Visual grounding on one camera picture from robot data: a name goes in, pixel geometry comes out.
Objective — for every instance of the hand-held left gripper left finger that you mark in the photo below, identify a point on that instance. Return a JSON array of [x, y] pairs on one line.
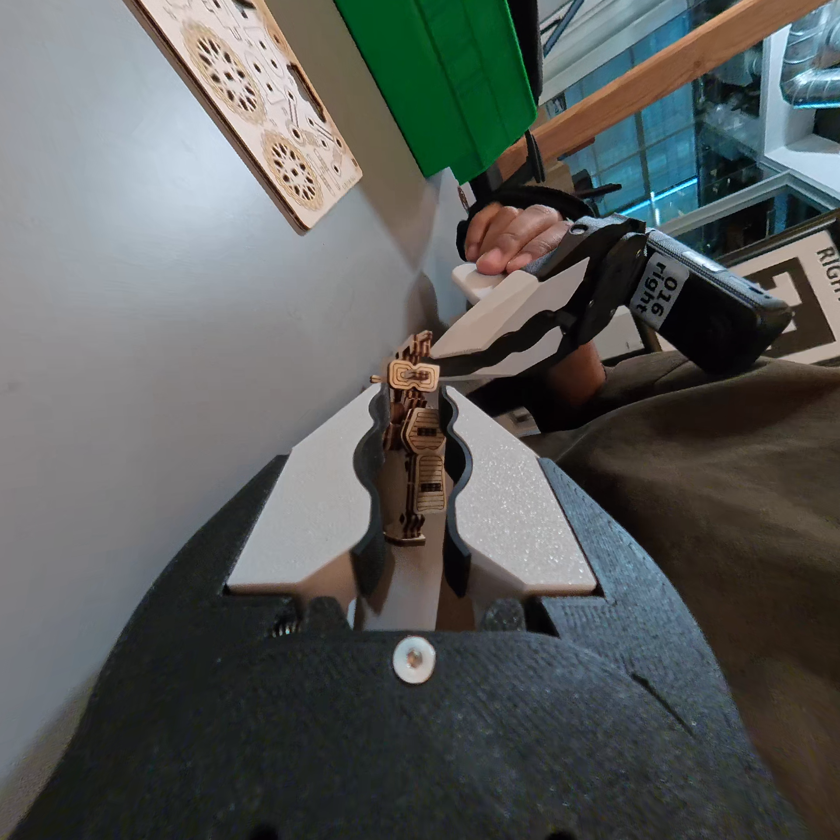
[[308, 525]]

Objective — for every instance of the grey desk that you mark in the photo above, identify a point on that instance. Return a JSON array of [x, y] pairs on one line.
[[164, 394]]

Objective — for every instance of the wooden model assembly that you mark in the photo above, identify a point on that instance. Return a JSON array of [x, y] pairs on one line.
[[420, 459]]

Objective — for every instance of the silver ventilation duct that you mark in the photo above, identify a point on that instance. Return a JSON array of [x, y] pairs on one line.
[[814, 65]]

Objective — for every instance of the person's brown shirt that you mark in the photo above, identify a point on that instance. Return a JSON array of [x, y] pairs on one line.
[[722, 525]]

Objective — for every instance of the green plastic bin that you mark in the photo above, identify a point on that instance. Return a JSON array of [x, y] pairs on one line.
[[446, 79]]

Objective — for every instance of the wooden puzzle sheet with wheels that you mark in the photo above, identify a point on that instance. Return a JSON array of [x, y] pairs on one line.
[[216, 79]]

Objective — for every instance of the person's right hand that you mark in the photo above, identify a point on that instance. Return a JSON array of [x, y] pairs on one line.
[[518, 233]]

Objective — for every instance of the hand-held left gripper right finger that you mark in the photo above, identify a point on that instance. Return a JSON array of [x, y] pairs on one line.
[[518, 518]]

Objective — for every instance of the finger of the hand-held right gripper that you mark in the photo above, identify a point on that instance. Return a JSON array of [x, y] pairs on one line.
[[525, 358], [518, 308]]

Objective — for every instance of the wooden beam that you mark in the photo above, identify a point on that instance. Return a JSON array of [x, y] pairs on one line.
[[656, 79]]

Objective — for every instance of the framed marker sign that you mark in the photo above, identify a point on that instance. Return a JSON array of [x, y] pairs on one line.
[[807, 302]]

